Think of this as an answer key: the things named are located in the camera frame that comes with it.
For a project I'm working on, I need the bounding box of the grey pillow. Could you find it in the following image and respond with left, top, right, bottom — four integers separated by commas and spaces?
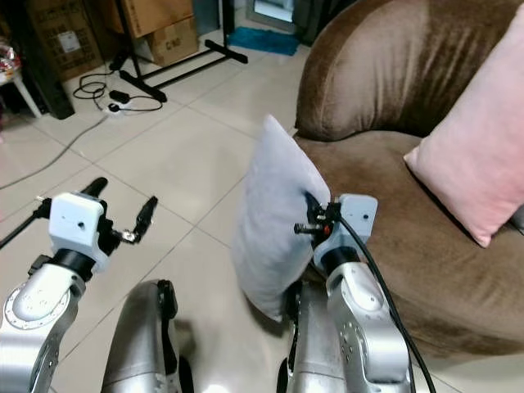
230, 114, 333, 323

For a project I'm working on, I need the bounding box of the brown velvet sofa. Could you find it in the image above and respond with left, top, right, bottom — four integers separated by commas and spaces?
293, 0, 524, 363

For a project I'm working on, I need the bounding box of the black metal floor stand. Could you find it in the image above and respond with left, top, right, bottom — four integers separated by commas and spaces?
109, 0, 249, 104

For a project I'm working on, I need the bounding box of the pink pillow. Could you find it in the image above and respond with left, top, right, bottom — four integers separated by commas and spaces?
404, 23, 524, 249

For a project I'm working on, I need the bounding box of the blue floor mat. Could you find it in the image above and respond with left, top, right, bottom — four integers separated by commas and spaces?
227, 26, 300, 57

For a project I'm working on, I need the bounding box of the black power adapter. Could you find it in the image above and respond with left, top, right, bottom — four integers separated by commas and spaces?
107, 88, 133, 112

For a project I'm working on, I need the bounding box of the silver left robot leg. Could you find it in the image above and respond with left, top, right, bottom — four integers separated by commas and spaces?
102, 278, 195, 393

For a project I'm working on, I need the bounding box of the silver robot leg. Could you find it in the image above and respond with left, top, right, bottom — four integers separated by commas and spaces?
102, 278, 195, 393
277, 277, 338, 393

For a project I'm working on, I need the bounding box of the black cabinet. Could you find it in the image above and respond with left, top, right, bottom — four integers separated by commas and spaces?
0, 0, 78, 121

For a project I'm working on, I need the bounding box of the silver right robot leg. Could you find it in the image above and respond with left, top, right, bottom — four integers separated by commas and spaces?
277, 277, 338, 393

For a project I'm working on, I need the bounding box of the white stool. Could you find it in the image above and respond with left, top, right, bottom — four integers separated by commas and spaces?
0, 65, 43, 120

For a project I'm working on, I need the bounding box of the colourful plastic bag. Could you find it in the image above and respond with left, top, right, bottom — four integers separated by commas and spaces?
0, 43, 24, 85

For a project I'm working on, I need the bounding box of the labelled tall cardboard box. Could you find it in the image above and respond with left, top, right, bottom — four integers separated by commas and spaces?
25, 0, 97, 81

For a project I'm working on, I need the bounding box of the small printed cardboard box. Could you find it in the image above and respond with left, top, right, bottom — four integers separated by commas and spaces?
141, 16, 201, 68

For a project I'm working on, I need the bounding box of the large plain cardboard box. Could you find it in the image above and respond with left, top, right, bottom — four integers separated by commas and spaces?
121, 0, 195, 39

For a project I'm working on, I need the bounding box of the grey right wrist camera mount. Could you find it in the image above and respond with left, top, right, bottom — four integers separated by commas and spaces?
326, 193, 378, 251

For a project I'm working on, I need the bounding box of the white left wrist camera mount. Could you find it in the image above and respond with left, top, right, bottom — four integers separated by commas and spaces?
48, 192, 106, 255

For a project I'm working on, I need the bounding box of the grey floor cable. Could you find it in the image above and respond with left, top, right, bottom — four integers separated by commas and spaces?
0, 111, 115, 187

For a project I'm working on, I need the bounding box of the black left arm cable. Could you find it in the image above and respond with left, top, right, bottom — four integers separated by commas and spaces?
0, 196, 55, 249

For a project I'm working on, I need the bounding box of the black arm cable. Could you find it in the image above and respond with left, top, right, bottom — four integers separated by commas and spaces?
327, 205, 438, 393
0, 196, 55, 249

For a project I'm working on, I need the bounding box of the black floor cable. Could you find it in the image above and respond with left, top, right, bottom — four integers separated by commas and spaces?
72, 70, 165, 113

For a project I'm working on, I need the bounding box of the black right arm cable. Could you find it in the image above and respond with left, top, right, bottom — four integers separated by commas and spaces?
327, 205, 438, 393

